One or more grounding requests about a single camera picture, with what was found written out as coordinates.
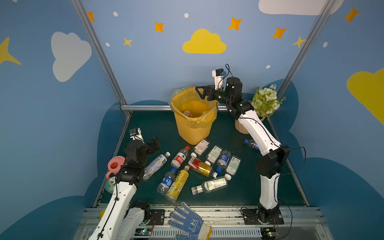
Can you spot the left green circuit board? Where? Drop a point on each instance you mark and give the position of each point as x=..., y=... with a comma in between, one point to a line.
x=143, y=233

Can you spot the red label water bottle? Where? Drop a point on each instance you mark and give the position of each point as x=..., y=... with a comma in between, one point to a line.
x=180, y=157

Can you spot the yellow plastic bin liner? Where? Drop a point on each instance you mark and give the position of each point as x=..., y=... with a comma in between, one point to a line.
x=188, y=104

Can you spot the blue label bottle centre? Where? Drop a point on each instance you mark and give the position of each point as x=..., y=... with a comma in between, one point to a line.
x=223, y=160

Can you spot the yellow label drink bottle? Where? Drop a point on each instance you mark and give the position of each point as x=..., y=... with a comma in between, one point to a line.
x=177, y=186

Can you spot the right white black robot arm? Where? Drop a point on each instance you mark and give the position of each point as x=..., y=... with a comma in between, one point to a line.
x=273, y=153

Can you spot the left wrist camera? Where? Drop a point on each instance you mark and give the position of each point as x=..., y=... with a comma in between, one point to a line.
x=135, y=134

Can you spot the rear aluminium frame rail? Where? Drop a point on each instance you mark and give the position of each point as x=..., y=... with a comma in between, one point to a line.
x=221, y=108

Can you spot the Pepsi bottle blue label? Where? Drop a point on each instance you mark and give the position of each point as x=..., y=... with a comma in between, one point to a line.
x=252, y=144

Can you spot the front aluminium rail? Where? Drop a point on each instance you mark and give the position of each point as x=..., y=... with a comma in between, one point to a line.
x=305, y=223

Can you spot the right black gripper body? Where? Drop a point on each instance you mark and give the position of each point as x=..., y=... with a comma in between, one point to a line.
x=208, y=92

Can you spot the left aluminium frame post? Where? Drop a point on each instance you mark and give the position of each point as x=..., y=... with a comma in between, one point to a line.
x=87, y=24

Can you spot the blue dotted work glove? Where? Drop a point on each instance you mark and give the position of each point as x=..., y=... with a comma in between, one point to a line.
x=190, y=223

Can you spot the right green circuit board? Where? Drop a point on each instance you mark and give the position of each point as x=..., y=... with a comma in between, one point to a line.
x=268, y=234

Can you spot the pink watering can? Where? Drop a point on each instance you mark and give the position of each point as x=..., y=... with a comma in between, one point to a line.
x=114, y=166

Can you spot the blue label bottle front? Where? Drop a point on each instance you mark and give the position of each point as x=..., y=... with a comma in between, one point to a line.
x=167, y=181

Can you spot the green circuit board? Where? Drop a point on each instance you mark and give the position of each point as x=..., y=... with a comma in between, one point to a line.
x=143, y=233
x=268, y=234

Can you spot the pink ribbed flower pot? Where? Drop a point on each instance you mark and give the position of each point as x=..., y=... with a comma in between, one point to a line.
x=241, y=128

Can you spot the green white artificial flowers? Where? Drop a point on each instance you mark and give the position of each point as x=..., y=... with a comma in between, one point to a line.
x=265, y=101

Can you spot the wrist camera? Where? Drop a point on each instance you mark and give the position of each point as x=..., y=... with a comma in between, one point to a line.
x=218, y=76
x=135, y=134

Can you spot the square bottle green label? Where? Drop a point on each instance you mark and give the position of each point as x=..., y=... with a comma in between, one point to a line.
x=232, y=167
x=213, y=155

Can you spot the aluminium frame post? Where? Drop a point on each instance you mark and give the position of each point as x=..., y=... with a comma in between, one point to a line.
x=87, y=24
x=306, y=46

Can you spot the yellow ribbed waste bin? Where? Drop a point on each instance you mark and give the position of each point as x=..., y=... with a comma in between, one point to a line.
x=189, y=133

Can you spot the square bottle near bin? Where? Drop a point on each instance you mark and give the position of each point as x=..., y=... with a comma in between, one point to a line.
x=200, y=148

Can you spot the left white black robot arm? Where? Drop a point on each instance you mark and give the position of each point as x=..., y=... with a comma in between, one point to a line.
x=121, y=218

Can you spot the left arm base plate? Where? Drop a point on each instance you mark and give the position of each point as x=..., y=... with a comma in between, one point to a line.
x=154, y=217

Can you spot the red yellow tea bottle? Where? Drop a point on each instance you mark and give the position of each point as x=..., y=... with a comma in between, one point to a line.
x=202, y=168

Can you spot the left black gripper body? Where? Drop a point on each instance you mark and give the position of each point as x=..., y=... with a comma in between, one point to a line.
x=151, y=145

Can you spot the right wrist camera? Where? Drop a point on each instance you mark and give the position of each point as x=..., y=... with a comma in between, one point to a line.
x=218, y=76

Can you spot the clear bottle white cap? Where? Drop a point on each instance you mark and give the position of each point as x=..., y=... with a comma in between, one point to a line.
x=155, y=165

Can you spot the large square bottle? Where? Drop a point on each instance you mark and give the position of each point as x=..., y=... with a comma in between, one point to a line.
x=210, y=186

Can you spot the right aluminium frame post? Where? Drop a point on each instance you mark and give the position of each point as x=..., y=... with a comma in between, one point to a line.
x=306, y=46

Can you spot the round floral tin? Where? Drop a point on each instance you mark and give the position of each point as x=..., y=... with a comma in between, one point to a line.
x=110, y=185

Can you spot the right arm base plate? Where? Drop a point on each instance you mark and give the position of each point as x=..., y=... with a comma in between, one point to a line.
x=252, y=217

